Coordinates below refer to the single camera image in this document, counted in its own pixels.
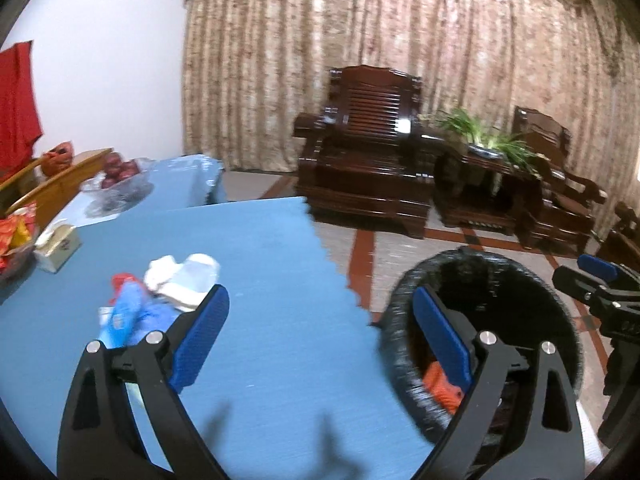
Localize large orange foam net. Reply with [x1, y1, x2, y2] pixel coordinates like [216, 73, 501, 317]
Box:
[423, 361, 464, 415]

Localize blue plastic bag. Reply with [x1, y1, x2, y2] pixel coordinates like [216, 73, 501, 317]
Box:
[98, 290, 181, 349]

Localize black trash bin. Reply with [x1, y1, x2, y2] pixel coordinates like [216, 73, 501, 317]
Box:
[375, 246, 586, 466]

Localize dark wooden armchair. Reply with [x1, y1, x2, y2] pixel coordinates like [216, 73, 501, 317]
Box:
[293, 65, 438, 238]
[512, 106, 608, 255]

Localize dark wooden side table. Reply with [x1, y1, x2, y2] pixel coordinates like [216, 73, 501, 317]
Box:
[434, 144, 539, 235]

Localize green potted plant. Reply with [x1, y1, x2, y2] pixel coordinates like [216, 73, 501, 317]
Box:
[436, 107, 535, 172]

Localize red plastic bag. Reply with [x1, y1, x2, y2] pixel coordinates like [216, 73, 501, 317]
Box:
[108, 273, 146, 307]

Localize crumpled white tissue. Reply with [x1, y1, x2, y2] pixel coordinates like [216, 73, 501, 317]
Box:
[143, 255, 182, 292]

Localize white plastic cup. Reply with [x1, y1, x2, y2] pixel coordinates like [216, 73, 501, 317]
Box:
[157, 254, 220, 312]

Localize white tissue box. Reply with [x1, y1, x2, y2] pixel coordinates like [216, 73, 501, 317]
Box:
[34, 221, 81, 273]

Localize blue tablecloth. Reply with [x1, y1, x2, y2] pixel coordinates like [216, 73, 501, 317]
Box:
[1, 168, 432, 479]

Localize glass snack dish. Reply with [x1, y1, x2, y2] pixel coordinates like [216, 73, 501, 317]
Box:
[0, 226, 40, 285]

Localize red snack packets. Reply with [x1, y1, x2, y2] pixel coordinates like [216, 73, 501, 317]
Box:
[0, 202, 37, 272]

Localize glass fruit bowl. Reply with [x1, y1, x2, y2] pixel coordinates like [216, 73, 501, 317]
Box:
[80, 157, 155, 218]

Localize wooden bench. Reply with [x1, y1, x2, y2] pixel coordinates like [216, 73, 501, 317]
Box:
[1, 148, 113, 230]

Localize dark red apples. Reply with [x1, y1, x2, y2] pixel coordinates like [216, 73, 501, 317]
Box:
[101, 152, 140, 188]

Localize orange red bag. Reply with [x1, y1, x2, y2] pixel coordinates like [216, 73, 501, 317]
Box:
[40, 141, 75, 178]

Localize red cloth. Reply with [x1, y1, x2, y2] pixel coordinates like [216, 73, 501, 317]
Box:
[0, 41, 42, 178]

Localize beige patterned curtain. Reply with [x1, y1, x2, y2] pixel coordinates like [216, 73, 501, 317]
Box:
[182, 0, 639, 206]

